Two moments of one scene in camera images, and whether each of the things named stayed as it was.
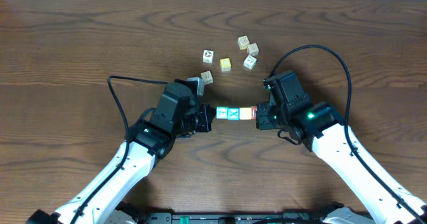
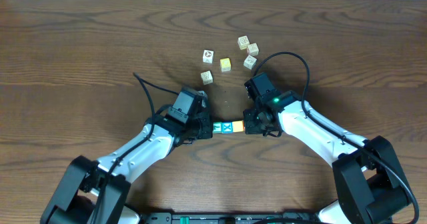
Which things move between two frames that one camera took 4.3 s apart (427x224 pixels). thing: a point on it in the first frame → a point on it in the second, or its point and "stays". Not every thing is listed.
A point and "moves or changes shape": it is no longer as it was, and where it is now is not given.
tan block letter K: (253, 49) stays
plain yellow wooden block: (245, 113) moves or changes shape
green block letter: (222, 113) → (217, 127)
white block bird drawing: (249, 62) stays
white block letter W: (207, 77) stays
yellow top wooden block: (225, 64) stays
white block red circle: (208, 56) stays
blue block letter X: (233, 113) → (227, 127)
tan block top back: (243, 42) stays
